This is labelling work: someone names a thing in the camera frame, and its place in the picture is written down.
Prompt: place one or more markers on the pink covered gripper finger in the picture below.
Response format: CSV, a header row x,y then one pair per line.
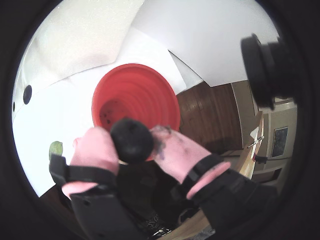
x,y
92,155
185,157

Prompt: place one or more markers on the red collapsible cup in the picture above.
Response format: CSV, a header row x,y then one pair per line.
x,y
140,95

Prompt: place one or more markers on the green leaf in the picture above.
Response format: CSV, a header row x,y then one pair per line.
x,y
56,148

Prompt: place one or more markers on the white cabinet with dark pane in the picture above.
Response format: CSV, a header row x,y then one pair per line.
x,y
280,142

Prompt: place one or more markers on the white paper sheet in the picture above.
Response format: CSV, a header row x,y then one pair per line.
x,y
150,50

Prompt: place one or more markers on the white foam board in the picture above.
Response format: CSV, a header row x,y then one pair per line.
x,y
75,37

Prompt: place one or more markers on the white backdrop panel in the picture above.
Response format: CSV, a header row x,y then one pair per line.
x,y
212,37

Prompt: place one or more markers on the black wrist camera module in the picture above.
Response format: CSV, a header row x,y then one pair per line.
x,y
265,72

